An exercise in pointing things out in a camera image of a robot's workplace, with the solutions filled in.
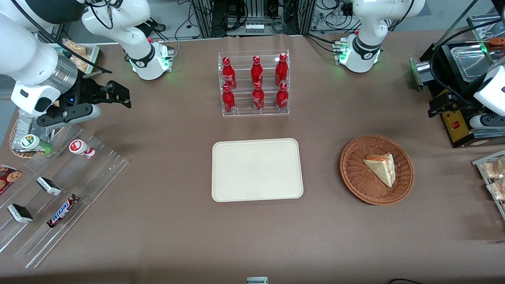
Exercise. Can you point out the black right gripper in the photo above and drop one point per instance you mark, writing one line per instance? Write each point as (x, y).
(85, 91)

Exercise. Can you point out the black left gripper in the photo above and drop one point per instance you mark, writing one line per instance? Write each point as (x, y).
(461, 97)

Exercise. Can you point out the triangular sandwich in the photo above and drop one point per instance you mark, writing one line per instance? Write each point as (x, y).
(382, 168)

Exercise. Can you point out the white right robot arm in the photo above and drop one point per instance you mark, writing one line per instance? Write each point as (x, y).
(23, 47)

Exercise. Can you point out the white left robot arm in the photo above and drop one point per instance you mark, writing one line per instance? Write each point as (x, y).
(367, 23)

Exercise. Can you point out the white tray with bread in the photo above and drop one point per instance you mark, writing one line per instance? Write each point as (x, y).
(91, 55)

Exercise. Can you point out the metal tray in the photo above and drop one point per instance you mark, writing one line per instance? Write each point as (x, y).
(479, 165)

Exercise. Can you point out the brown wicker basket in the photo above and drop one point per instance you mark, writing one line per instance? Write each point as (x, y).
(355, 173)

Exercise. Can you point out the small wicker basket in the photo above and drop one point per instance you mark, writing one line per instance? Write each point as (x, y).
(14, 144)

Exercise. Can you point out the cream plastic tray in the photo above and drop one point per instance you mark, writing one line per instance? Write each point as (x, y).
(256, 169)

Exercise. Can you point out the black food warmer appliance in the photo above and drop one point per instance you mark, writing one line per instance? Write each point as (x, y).
(457, 128)

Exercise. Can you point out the steel food pan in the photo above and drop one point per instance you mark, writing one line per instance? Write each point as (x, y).
(469, 61)

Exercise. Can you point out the wrapped bread packet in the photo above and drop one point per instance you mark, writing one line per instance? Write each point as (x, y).
(77, 51)

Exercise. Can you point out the red capped yogurt bottle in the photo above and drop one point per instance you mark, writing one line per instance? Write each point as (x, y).
(81, 148)

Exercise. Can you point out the clear acrylic tiered shelf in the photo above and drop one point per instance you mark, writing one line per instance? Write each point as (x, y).
(90, 173)

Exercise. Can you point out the wrapped pastry packet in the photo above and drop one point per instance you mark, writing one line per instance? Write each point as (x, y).
(495, 169)
(498, 190)

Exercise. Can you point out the red sausage on skewer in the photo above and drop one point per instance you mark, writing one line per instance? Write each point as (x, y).
(497, 40)

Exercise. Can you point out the foil wrapped package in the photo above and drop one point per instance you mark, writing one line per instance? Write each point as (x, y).
(27, 125)

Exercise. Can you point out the green capped yogurt bottle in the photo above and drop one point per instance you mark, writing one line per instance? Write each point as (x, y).
(31, 142)

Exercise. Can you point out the red cola bottle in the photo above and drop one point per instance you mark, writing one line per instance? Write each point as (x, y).
(228, 75)
(228, 100)
(258, 98)
(282, 98)
(257, 73)
(281, 71)

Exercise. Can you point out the black white snack box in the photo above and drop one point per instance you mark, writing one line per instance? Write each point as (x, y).
(49, 185)
(20, 213)

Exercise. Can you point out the clear acrylic bottle rack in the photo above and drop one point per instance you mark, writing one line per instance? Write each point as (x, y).
(240, 63)

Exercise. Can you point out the Snickers chocolate bar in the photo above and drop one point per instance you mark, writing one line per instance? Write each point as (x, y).
(62, 211)

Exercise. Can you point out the aluminium equipment rack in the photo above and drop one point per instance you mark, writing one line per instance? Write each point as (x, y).
(221, 15)

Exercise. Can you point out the cookie package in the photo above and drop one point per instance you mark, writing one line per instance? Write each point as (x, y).
(8, 178)

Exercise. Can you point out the white power strip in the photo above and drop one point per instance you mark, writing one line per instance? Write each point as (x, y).
(255, 28)

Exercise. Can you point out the grey white device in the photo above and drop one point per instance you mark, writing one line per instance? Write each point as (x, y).
(257, 280)

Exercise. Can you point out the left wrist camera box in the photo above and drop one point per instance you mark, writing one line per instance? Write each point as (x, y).
(487, 121)

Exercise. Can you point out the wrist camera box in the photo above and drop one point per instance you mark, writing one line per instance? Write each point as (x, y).
(67, 115)
(487, 121)

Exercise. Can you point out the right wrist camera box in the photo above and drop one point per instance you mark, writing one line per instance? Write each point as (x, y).
(67, 115)

